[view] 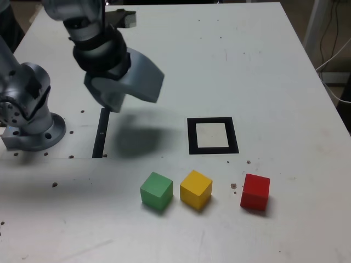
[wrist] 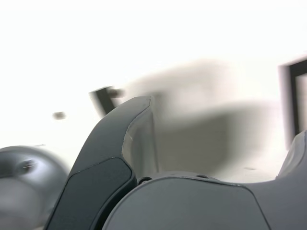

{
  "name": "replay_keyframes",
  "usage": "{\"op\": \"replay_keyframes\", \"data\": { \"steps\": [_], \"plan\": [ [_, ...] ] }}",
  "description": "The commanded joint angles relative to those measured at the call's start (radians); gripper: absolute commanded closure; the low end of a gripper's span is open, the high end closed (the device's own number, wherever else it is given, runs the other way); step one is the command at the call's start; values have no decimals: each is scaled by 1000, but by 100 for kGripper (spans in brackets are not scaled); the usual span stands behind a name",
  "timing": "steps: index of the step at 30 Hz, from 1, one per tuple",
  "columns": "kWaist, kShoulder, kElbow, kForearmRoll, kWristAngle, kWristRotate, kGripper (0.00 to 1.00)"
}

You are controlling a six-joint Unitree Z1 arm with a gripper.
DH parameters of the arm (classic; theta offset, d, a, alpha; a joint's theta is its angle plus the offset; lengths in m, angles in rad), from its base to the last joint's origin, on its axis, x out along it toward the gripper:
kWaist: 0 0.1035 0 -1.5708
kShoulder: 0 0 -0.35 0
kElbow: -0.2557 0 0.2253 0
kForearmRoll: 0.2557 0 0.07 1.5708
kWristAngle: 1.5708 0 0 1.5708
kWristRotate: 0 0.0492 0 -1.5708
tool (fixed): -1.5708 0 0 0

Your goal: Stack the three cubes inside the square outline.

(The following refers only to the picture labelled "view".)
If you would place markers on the yellow cube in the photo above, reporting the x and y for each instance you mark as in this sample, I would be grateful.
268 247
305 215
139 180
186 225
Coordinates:
195 191

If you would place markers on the black tape square outline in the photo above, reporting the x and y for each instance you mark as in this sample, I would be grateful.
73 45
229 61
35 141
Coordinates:
192 137

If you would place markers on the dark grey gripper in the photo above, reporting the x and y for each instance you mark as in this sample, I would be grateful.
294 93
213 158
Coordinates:
118 74

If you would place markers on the black tape strip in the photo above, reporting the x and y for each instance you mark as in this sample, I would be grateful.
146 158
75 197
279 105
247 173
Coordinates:
99 139

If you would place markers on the dark grey angular block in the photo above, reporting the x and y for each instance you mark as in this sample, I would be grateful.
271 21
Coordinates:
120 19

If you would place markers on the red cube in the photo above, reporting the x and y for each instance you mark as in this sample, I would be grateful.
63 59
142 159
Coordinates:
253 194

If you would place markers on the green cube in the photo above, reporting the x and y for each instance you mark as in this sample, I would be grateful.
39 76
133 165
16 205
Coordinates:
155 191

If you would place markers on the white post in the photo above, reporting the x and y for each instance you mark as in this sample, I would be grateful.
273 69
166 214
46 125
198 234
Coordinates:
315 24

